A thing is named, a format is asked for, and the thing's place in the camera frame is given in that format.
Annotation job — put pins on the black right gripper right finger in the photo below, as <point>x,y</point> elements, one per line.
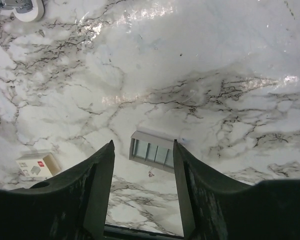
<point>214,206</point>

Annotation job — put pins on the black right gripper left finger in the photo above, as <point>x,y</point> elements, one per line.
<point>69,206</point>

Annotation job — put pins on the white staple box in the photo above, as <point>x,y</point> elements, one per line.
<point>38,165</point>

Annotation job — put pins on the small grey staple tray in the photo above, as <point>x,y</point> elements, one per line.
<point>153,149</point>

